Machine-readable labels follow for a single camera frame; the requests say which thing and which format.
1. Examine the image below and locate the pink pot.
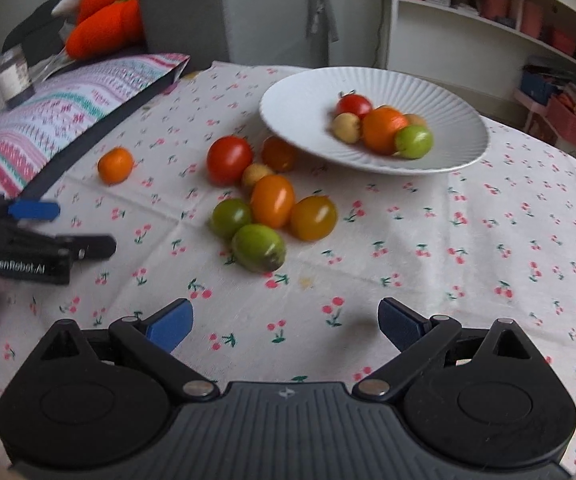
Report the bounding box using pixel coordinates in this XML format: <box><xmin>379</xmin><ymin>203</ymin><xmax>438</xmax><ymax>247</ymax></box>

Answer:
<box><xmin>550</xmin><ymin>27</ymin><xmax>576</xmax><ymax>58</ymax></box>
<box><xmin>520</xmin><ymin>0</ymin><xmax>546</xmax><ymax>38</ymax></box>
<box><xmin>482</xmin><ymin>0</ymin><xmax>513</xmax><ymax>21</ymax></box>

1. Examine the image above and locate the orange-red tomato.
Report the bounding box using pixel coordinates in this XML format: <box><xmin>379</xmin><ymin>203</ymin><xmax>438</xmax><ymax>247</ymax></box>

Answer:
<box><xmin>261</xmin><ymin>136</ymin><xmax>299</xmax><ymax>172</ymax></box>

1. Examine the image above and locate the amber tomato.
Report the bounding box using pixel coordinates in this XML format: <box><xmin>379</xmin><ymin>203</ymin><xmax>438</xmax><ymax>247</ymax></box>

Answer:
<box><xmin>290</xmin><ymin>195</ymin><xmax>339</xmax><ymax>242</ymax></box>

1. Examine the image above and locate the grey sofa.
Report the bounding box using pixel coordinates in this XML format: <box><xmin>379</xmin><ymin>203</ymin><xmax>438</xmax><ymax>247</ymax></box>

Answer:
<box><xmin>0</xmin><ymin>0</ymin><xmax>341</xmax><ymax>71</ymax></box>

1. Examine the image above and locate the small mandarin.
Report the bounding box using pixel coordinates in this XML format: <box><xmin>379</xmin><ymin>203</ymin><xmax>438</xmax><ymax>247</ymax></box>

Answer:
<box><xmin>97</xmin><ymin>147</ymin><xmax>135</xmax><ymax>185</ymax></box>

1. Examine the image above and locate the white bookshelf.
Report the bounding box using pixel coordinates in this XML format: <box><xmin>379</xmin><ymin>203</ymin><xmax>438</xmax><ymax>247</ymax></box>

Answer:
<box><xmin>385</xmin><ymin>0</ymin><xmax>576</xmax><ymax>161</ymax></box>

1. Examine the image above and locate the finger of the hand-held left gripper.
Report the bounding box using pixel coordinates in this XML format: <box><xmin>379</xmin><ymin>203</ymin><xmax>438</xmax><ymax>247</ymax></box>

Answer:
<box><xmin>0</xmin><ymin>195</ymin><xmax>61</xmax><ymax>223</ymax></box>
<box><xmin>0</xmin><ymin>225</ymin><xmax>118</xmax><ymax>262</ymax></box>

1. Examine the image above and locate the red tomato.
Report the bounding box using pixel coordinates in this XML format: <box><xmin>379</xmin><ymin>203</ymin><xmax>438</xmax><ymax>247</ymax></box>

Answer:
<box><xmin>336</xmin><ymin>92</ymin><xmax>373</xmax><ymax>120</ymax></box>
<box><xmin>206</xmin><ymin>135</ymin><xmax>254</xmax><ymax>187</ymax></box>

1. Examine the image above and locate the oval orange tomato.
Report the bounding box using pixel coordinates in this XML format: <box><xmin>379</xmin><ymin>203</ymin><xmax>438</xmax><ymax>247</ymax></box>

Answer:
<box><xmin>250</xmin><ymin>173</ymin><xmax>296</xmax><ymax>228</ymax></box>

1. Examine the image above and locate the dark green tomato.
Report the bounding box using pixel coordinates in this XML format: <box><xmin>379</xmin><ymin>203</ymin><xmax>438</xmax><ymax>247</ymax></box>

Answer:
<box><xmin>211</xmin><ymin>198</ymin><xmax>253</xmax><ymax>239</ymax></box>

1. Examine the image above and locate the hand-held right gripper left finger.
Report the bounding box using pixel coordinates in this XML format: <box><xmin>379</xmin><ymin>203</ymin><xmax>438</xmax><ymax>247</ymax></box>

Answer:
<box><xmin>40</xmin><ymin>297</ymin><xmax>220</xmax><ymax>404</ymax></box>

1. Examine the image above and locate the tan longan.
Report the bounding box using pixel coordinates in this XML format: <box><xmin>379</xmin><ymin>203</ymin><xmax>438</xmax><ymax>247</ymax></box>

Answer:
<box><xmin>331</xmin><ymin>112</ymin><xmax>361</xmax><ymax>143</ymax></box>
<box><xmin>241</xmin><ymin>162</ymin><xmax>275</xmax><ymax>192</ymax></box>

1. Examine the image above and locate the labelled jar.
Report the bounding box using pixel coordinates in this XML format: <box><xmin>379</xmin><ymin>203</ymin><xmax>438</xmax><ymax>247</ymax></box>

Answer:
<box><xmin>0</xmin><ymin>45</ymin><xmax>36</xmax><ymax>108</ymax></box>

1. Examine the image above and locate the light green tomato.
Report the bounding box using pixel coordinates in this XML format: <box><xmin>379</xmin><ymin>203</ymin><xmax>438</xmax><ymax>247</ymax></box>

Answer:
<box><xmin>231</xmin><ymin>224</ymin><xmax>287</xmax><ymax>272</ymax></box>

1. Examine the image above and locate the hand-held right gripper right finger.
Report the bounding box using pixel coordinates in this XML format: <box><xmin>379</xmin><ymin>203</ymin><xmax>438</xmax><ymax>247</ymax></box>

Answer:
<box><xmin>352</xmin><ymin>297</ymin><xmax>548</xmax><ymax>404</ymax></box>

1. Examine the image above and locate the large mandarin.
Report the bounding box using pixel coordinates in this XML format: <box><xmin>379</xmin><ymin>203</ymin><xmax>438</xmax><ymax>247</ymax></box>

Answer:
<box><xmin>362</xmin><ymin>106</ymin><xmax>411</xmax><ymax>156</ymax></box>

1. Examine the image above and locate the blue box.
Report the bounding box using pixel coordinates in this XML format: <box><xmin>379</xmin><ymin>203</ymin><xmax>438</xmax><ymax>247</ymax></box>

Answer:
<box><xmin>520</xmin><ymin>67</ymin><xmax>563</xmax><ymax>106</ymax></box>

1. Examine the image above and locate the white pink storage box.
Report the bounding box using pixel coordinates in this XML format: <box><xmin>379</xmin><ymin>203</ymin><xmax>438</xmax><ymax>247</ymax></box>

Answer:
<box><xmin>512</xmin><ymin>87</ymin><xmax>558</xmax><ymax>136</ymax></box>

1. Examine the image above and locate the small green fruit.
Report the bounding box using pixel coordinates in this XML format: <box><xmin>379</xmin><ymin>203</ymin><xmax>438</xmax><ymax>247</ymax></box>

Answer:
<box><xmin>394</xmin><ymin>125</ymin><xmax>434</xmax><ymax>159</ymax></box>

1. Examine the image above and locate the white ribbed plate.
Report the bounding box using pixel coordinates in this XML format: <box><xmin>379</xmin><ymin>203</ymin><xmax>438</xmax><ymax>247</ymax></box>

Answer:
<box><xmin>259</xmin><ymin>66</ymin><xmax>490</xmax><ymax>176</ymax></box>

